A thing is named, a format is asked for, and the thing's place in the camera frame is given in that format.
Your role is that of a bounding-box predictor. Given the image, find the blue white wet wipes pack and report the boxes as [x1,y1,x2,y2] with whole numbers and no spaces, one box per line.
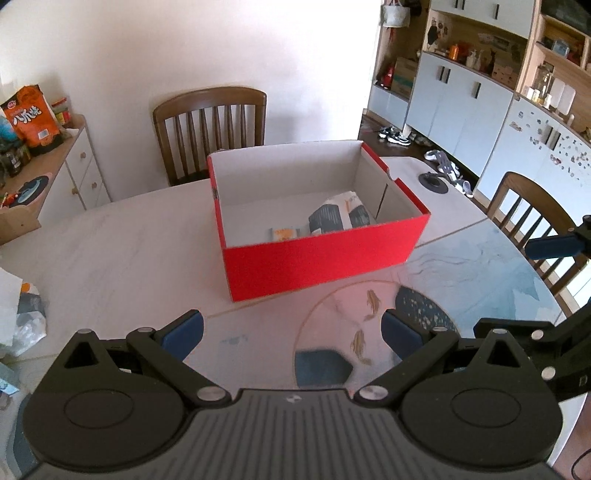
[308,191,373,235]

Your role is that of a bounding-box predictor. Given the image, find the orange blue small packet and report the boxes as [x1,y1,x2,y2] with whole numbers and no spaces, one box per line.
[270,227,298,242]

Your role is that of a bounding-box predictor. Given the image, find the right wooden chair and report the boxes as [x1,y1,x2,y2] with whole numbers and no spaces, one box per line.
[486,172,590,295]

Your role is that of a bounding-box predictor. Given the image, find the wooden chair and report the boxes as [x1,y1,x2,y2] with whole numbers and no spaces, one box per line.
[486,172,590,295]
[152,86,267,186]

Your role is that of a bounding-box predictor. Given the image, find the black phone stand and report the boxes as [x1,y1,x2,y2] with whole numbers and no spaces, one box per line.
[419,150,474,198]

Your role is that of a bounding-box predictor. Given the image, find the clear plastic bag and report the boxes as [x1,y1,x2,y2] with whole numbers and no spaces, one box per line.
[8,282,47,357]

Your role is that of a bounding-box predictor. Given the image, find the red cardboard box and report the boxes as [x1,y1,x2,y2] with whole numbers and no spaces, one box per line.
[207,141,431,301]

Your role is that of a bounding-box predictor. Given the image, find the white paper sheet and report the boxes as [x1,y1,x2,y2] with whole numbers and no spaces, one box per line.
[0,269,23,346]

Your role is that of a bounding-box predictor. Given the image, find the white drawer sideboard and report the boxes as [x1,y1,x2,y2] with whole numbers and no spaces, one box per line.
[1,114,111,243]

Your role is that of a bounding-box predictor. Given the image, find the sneakers on floor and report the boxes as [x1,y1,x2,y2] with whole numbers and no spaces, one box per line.
[378,126,412,147]

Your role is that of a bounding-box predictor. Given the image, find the far wooden chair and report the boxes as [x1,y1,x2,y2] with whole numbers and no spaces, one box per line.
[152,86,267,186]

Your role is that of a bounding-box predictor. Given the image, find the orange snack bag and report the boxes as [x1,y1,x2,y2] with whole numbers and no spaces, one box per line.
[1,85,63,156]

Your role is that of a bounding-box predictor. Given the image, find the hanging grey tote bag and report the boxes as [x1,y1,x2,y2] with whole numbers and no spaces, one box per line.
[380,0,411,29]

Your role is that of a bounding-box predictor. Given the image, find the large white wall cabinet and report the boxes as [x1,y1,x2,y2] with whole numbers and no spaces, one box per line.
[367,1,590,218]

